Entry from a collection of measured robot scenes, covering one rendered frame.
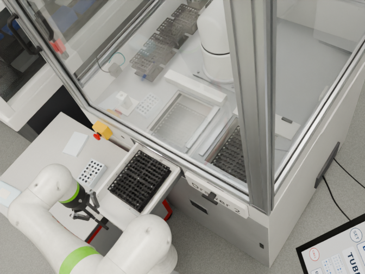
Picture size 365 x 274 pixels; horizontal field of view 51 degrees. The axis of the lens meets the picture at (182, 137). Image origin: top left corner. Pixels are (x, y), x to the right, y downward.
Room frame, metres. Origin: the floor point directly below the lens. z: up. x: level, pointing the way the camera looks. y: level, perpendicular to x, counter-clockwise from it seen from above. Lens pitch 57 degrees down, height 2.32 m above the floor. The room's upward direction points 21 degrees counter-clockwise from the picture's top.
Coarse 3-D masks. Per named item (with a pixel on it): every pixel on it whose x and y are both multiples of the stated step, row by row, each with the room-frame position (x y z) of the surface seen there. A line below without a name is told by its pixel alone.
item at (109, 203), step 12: (132, 156) 0.94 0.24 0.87; (156, 156) 0.91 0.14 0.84; (120, 168) 0.89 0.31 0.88; (108, 180) 0.85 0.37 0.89; (168, 180) 0.74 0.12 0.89; (96, 192) 0.81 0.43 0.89; (108, 192) 0.82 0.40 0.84; (156, 192) 0.74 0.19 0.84; (168, 192) 0.71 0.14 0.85; (108, 204) 0.77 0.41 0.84; (156, 204) 0.67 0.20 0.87; (120, 216) 0.70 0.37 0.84; (132, 216) 0.68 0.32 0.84
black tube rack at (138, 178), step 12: (144, 156) 0.89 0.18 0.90; (132, 168) 0.86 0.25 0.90; (144, 168) 0.85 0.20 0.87; (156, 168) 0.83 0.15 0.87; (168, 168) 0.79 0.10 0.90; (120, 180) 0.84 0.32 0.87; (132, 180) 0.80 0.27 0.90; (144, 180) 0.78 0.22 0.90; (156, 180) 0.76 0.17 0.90; (120, 192) 0.77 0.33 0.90; (132, 192) 0.75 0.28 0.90; (144, 192) 0.73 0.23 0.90; (132, 204) 0.71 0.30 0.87; (144, 204) 0.69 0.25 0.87
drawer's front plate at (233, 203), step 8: (192, 176) 0.70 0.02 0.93; (192, 184) 0.71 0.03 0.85; (200, 184) 0.66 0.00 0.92; (208, 184) 0.64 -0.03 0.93; (208, 192) 0.64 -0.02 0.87; (216, 192) 0.60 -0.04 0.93; (216, 200) 0.61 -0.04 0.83; (224, 200) 0.57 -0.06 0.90; (232, 200) 0.54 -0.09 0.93; (232, 208) 0.54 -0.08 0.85; (240, 208) 0.51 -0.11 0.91
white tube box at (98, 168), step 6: (90, 162) 1.04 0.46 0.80; (96, 162) 1.03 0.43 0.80; (84, 168) 1.02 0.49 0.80; (96, 168) 1.00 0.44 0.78; (102, 168) 0.98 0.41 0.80; (84, 174) 0.99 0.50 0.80; (90, 174) 0.98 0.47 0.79; (96, 174) 0.96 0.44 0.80; (102, 174) 0.97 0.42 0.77; (78, 180) 0.97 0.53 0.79; (84, 180) 0.95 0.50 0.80; (90, 180) 0.94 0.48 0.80; (96, 180) 0.94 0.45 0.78; (90, 186) 0.92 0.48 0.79
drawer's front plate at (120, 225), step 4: (92, 204) 0.75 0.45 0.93; (100, 208) 0.72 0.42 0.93; (100, 212) 0.70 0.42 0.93; (104, 212) 0.70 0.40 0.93; (104, 216) 0.68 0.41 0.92; (108, 216) 0.67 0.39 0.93; (112, 220) 0.65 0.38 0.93; (116, 220) 0.64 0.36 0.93; (116, 224) 0.63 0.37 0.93; (120, 224) 0.62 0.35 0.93; (120, 228) 0.62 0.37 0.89; (124, 228) 0.60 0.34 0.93
